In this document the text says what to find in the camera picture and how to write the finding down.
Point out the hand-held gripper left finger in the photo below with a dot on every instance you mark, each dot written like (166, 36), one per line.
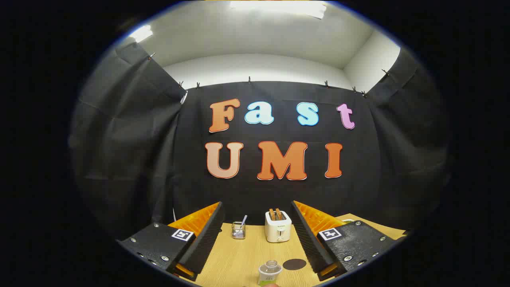
(207, 239)

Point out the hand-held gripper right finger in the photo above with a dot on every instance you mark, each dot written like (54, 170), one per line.
(308, 243)

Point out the dark brown round coaster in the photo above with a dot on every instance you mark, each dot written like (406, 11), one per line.
(294, 264)

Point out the clear juice bottle white label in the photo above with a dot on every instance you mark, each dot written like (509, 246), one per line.
(270, 273)

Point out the white toaster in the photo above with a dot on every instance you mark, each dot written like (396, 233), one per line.
(277, 233)

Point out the wooden table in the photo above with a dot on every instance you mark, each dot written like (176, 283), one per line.
(239, 259)

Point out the black backdrop cloth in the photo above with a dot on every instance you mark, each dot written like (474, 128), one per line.
(191, 191)

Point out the row of black cloth clips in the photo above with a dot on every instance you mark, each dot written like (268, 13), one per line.
(249, 79)

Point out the small ceiling light panel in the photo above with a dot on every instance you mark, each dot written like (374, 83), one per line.
(141, 33)

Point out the large ceiling light panel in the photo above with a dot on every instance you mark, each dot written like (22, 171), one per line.
(279, 8)

